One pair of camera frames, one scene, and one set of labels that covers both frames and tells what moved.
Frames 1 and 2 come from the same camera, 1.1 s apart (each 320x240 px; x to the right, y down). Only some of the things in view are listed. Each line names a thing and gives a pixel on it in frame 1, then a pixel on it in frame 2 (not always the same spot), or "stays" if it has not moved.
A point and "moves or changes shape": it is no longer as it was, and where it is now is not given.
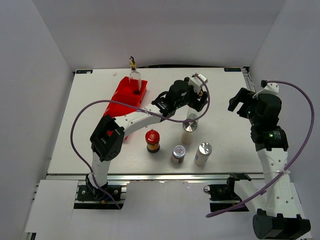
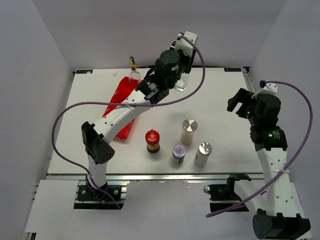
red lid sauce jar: (152, 138) stays
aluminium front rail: (153, 177) stays
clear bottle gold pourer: (192, 114) moves or changes shape
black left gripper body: (192, 96) to (185, 60)
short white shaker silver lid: (204, 150) stays
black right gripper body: (247, 109) stays
